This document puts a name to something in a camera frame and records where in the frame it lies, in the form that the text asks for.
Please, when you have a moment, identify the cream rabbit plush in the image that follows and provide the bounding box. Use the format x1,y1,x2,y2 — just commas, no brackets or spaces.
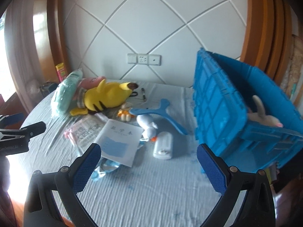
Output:
247,95,284,128

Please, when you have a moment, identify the white wall outlet plate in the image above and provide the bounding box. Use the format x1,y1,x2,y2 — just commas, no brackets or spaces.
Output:
149,54,161,66

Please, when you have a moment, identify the blue plastic crate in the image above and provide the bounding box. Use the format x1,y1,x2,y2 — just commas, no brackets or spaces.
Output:
192,47,303,173

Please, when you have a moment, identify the clear bag with newspaper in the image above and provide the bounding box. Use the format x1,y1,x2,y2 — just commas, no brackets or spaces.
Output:
64,113,109,154

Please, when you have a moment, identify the pink starfish plush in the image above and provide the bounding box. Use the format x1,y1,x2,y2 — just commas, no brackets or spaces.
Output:
73,76,106,100

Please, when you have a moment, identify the yellow can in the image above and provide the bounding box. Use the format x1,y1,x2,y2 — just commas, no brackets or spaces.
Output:
55,63,66,82

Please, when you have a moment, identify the white duck plush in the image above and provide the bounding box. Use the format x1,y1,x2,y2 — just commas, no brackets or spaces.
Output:
137,114,159,143

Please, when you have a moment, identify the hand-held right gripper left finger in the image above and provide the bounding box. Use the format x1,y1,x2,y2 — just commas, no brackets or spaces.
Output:
24,143,101,227

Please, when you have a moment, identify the pale curtain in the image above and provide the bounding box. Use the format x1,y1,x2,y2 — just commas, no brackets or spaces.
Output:
3,2,51,100

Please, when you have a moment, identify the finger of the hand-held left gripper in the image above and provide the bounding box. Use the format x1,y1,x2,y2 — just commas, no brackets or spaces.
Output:
0,113,24,126
0,121,46,143

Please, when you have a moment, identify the blue boomerang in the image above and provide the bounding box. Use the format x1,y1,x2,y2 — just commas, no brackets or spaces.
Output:
130,99,189,136

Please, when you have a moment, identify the small orange plush toy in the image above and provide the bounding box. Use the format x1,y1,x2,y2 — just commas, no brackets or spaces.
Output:
118,103,136,121

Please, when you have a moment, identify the white and blue notebook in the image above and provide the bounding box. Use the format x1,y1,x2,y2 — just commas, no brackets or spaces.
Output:
94,119,142,167

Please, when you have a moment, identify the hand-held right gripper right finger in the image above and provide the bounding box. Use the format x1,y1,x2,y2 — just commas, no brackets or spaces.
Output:
197,144,276,227

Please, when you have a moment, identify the yellow mouse plush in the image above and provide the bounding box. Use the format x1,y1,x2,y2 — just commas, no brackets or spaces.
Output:
70,79,139,116

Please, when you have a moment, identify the mint green pillow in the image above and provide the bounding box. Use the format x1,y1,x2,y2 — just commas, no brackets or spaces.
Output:
51,69,83,117

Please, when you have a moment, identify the white plastic bottle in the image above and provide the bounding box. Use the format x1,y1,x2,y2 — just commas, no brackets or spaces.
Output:
153,132,173,159

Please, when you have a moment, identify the dark small object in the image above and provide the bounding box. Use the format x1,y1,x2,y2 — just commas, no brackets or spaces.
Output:
39,82,58,94

